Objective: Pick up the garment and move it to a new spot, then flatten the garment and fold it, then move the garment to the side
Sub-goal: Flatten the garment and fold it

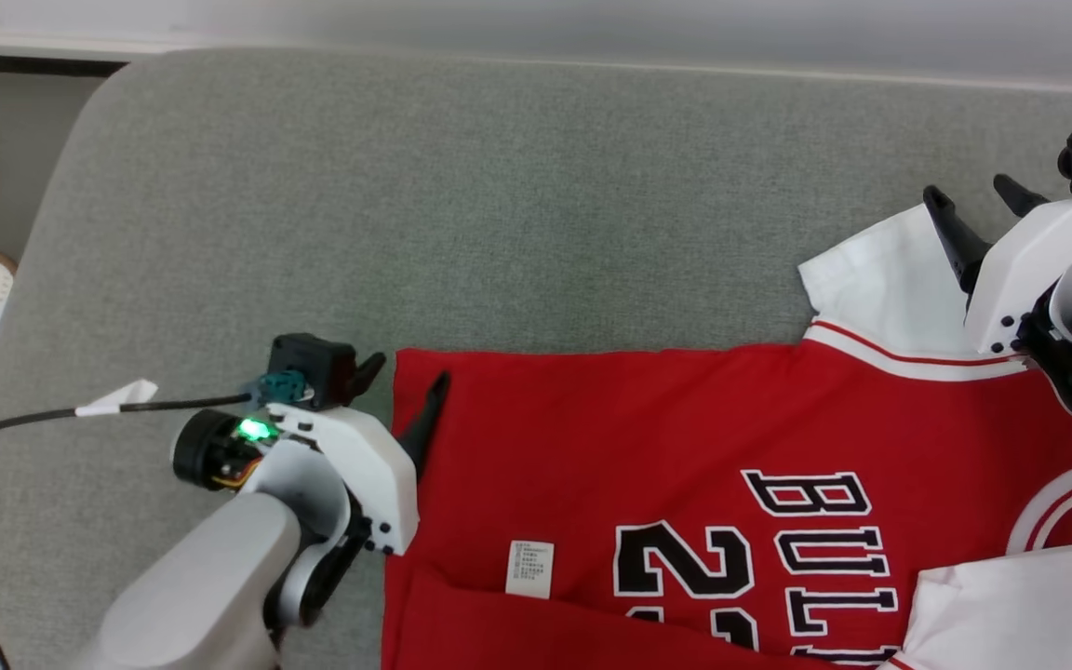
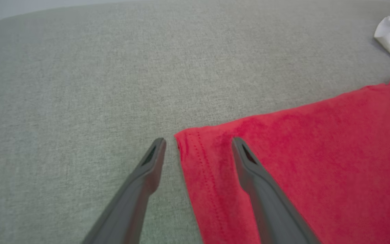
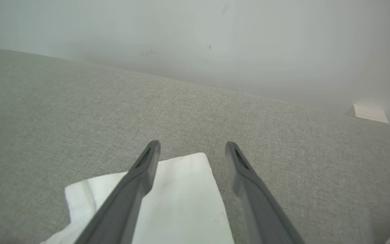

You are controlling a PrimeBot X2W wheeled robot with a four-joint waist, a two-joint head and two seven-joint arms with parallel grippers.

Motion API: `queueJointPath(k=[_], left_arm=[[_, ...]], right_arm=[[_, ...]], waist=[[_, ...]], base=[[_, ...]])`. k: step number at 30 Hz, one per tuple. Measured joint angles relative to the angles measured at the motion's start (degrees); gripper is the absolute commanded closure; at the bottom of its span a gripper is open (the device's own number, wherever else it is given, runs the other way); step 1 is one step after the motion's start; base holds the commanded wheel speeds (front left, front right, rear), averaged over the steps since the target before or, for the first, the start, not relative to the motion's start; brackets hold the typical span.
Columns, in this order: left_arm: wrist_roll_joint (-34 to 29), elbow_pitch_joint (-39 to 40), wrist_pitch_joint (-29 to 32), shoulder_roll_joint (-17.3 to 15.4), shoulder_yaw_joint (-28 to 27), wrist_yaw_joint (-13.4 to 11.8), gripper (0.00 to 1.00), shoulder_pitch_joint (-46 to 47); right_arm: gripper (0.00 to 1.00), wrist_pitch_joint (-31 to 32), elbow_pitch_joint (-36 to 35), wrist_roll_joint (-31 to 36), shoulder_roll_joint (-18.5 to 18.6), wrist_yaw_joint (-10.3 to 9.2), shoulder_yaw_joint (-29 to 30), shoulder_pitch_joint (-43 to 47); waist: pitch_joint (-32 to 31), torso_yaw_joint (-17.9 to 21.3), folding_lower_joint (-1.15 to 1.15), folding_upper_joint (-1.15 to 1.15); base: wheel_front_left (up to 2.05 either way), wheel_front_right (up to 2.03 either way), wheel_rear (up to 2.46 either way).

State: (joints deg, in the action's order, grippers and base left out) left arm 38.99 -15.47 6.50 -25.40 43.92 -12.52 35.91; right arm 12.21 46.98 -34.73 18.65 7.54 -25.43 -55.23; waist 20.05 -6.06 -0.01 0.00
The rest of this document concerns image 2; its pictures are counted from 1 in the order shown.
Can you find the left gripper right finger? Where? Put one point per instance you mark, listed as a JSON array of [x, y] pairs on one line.
[[276, 213]]

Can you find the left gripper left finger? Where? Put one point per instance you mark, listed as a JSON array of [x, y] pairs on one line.
[[130, 203]]

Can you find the grey fabric sofa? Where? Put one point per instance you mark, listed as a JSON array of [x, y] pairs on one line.
[[80, 84]]

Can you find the red jersey with black numbers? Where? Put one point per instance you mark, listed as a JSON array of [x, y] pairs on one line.
[[317, 152]]

